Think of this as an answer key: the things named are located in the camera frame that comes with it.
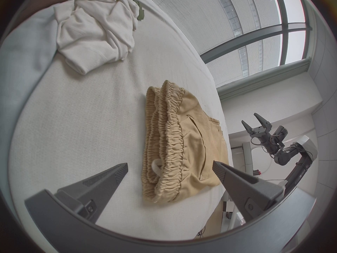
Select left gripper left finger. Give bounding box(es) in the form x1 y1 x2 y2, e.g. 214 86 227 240
55 163 128 225

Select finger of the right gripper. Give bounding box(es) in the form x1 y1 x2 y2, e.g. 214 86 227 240
242 120 255 138
253 112 272 131

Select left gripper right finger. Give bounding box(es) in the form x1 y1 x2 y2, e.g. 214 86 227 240
212 161 283 225

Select tan shorts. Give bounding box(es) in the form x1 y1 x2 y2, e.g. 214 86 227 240
142 80 229 204

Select bed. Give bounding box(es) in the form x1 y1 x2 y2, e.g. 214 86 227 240
8 0 232 240

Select window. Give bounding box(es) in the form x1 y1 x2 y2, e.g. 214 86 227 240
182 0 314 89

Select white garment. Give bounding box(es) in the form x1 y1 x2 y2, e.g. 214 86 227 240
54 0 140 75

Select green garment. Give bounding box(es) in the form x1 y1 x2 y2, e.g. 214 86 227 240
130 0 145 20

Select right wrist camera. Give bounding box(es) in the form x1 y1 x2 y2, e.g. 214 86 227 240
272 125 288 144

